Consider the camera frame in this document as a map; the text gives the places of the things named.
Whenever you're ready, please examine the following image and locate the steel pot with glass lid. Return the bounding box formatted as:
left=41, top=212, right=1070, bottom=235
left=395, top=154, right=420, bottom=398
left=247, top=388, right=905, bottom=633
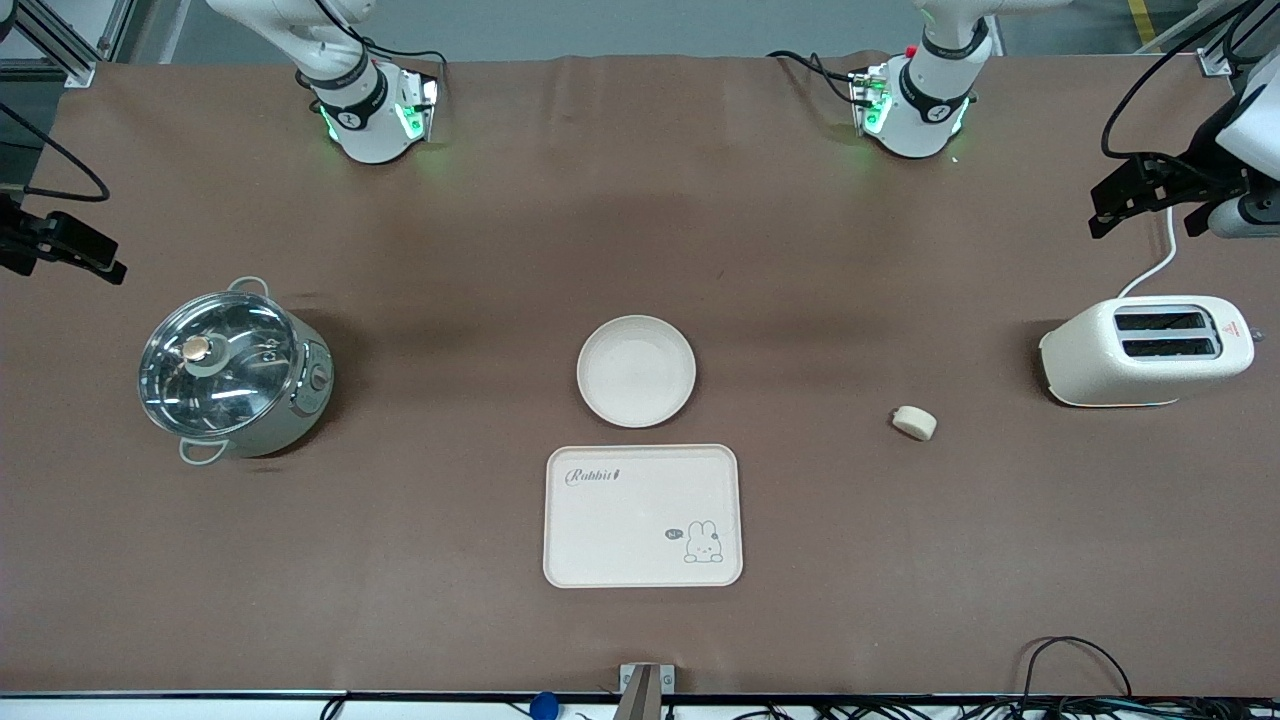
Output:
left=138, top=276, right=336, bottom=467

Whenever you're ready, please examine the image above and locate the round cream plate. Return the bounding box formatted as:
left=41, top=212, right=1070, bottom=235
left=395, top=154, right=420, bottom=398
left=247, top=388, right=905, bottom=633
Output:
left=576, top=314, right=698, bottom=429

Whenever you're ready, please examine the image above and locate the cream rabbit print tray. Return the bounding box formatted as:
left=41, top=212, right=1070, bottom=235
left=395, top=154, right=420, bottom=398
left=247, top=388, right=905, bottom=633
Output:
left=542, top=444, right=744, bottom=589

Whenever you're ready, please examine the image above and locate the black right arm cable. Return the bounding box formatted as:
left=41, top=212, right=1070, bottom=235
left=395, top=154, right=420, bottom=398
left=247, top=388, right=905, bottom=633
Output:
left=0, top=100, right=110, bottom=203

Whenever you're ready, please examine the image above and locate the glass pot lid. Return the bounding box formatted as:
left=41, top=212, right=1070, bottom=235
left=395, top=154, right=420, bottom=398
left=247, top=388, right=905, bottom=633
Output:
left=138, top=290, right=302, bottom=439

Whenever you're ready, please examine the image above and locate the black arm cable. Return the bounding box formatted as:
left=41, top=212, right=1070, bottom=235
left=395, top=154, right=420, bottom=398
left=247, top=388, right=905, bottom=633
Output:
left=1102, top=0, right=1276, bottom=163
left=0, top=100, right=110, bottom=203

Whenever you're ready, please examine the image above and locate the black base cable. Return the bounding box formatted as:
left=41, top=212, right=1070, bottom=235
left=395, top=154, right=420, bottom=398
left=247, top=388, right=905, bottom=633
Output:
left=345, top=35, right=449, bottom=79
left=767, top=49, right=865, bottom=107

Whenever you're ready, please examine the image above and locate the black looped cable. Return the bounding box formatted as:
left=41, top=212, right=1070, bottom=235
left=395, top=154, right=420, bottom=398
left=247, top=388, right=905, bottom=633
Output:
left=1020, top=636, right=1134, bottom=703

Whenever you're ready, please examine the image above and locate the aluminium frame profile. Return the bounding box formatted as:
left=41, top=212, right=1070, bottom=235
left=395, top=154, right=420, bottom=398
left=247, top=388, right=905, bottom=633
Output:
left=1195, top=0, right=1280, bottom=78
left=0, top=0, right=136, bottom=89

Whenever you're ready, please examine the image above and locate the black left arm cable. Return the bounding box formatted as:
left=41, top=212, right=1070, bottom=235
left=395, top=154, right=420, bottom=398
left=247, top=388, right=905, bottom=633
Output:
left=1102, top=0, right=1276, bottom=163

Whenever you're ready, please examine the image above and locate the brown table mat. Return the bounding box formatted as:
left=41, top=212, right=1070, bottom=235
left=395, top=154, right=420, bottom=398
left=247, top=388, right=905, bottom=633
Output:
left=0, top=52, right=1280, bottom=697

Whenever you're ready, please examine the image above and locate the white toaster power cable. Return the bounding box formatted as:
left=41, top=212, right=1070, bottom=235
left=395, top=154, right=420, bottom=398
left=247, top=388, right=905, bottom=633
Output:
left=1116, top=205, right=1179, bottom=299

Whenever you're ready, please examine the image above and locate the cream two-slot toaster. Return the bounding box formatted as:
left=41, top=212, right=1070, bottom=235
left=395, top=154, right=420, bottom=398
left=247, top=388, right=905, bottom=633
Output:
left=1038, top=295, right=1257, bottom=409

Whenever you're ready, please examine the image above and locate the grey metal bracket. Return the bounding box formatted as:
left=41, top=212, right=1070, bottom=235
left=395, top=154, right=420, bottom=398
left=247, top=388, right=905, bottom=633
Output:
left=612, top=663, right=676, bottom=720

